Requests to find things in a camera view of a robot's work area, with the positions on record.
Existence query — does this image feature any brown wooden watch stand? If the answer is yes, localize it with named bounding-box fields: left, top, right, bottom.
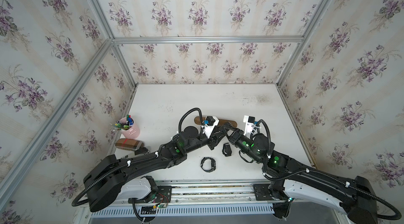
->
left=194, top=117, right=237, bottom=127

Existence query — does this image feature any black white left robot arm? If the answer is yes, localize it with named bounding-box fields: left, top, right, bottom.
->
left=83, top=126, right=227, bottom=212

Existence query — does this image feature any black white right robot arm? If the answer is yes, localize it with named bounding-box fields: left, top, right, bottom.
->
left=224, top=126, right=378, bottom=224

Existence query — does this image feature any black square digital watch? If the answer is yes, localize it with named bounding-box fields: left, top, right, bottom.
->
left=222, top=143, right=232, bottom=157

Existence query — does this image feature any white grey stapler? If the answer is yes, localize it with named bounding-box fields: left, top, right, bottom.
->
left=134, top=147, right=149, bottom=156

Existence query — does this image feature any pink pen cup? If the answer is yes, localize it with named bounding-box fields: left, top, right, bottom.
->
left=111, top=115, right=141, bottom=139

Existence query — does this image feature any brown plaid case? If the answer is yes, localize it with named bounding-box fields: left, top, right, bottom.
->
left=115, top=138, right=145, bottom=151

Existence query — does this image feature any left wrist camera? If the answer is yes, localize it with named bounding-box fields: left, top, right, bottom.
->
left=202, top=116, right=219, bottom=138

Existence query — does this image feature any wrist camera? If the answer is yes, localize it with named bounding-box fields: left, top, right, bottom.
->
left=202, top=116, right=219, bottom=138
left=243, top=116, right=261, bottom=136

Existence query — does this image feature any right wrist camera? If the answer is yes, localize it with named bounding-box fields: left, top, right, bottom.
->
left=243, top=116, right=261, bottom=136

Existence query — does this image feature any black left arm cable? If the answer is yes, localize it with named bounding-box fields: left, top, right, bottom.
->
left=71, top=107, right=204, bottom=207

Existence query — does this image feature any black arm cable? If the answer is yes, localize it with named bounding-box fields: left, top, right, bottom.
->
left=71, top=107, right=204, bottom=207
left=257, top=119, right=402, bottom=221

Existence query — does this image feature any black round bracelet watch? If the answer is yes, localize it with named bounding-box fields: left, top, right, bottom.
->
left=200, top=157, right=217, bottom=173

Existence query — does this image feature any aluminium mounting rail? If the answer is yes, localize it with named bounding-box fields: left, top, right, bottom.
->
left=101, top=178, right=285, bottom=209

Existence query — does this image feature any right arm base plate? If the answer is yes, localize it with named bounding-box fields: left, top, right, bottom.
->
left=252, top=182, right=277, bottom=201

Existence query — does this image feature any slotted white cable duct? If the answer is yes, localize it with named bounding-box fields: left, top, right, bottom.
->
left=91, top=203, right=275, bottom=218

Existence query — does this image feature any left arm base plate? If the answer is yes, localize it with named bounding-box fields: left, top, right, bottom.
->
left=128, top=186, right=173, bottom=204

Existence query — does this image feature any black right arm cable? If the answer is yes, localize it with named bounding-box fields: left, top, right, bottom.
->
left=257, top=119, right=402, bottom=221

